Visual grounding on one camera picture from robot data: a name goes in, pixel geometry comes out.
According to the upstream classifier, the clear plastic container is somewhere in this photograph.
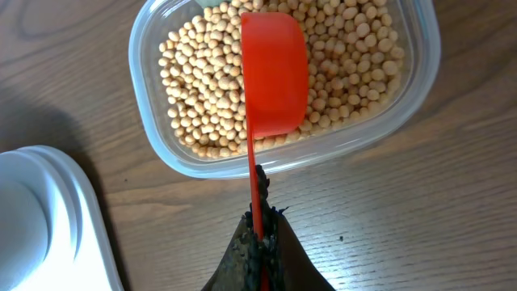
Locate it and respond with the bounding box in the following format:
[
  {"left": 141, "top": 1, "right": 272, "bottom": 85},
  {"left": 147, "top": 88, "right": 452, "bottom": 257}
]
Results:
[{"left": 128, "top": 0, "right": 441, "bottom": 179}]

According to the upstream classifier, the red measuring scoop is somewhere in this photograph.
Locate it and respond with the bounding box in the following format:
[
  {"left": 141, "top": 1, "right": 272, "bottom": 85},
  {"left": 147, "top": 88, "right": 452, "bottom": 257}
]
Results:
[{"left": 240, "top": 11, "right": 310, "bottom": 291}]

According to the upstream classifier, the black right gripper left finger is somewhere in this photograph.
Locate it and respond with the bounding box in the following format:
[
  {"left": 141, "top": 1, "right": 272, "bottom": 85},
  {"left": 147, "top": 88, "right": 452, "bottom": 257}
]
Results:
[{"left": 201, "top": 215, "right": 261, "bottom": 291}]

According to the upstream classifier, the pile of soybeans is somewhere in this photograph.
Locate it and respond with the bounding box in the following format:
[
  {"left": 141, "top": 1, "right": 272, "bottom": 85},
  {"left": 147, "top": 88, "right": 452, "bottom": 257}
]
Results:
[{"left": 158, "top": 0, "right": 405, "bottom": 158}]

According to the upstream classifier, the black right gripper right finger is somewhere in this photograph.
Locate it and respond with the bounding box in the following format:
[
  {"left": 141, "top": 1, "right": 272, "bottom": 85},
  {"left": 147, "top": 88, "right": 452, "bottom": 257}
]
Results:
[{"left": 260, "top": 168, "right": 334, "bottom": 291}]

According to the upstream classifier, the white digital kitchen scale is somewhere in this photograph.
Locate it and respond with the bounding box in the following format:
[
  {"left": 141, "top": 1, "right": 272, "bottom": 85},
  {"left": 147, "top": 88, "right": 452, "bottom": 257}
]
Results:
[{"left": 1, "top": 145, "right": 124, "bottom": 290}]

